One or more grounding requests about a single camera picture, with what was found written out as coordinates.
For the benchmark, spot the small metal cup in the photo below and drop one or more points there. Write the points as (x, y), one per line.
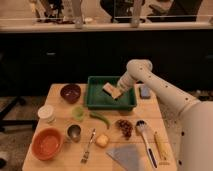
(74, 133)

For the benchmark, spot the tan rectangular eraser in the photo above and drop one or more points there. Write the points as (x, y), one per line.
(108, 88)

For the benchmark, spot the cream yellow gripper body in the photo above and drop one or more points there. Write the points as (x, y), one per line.
(116, 93)

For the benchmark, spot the pine cone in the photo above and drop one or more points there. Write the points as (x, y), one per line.
(126, 128)

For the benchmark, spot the small green cup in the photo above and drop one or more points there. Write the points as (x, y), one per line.
(78, 113)

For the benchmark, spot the dark red bowl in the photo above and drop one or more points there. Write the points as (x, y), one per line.
(71, 93)

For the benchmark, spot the green chili pepper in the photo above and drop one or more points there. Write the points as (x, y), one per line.
(100, 117)

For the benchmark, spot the orange bowl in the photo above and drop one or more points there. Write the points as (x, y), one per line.
(47, 144)

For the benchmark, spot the black office chair base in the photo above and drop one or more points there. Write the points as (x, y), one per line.
(8, 115)

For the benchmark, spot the dish brush white handle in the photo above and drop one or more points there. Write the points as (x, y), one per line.
(140, 126)

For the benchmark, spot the blue sponge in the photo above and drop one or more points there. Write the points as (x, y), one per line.
(144, 92)

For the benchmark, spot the grey blue cloth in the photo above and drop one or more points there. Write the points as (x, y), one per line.
(127, 156)

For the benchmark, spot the yellow corn cob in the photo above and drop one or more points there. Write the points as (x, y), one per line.
(161, 148)

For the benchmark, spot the green plastic tray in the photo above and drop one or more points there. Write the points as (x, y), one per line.
(97, 99)

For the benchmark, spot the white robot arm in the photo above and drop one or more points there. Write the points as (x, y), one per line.
(196, 145)

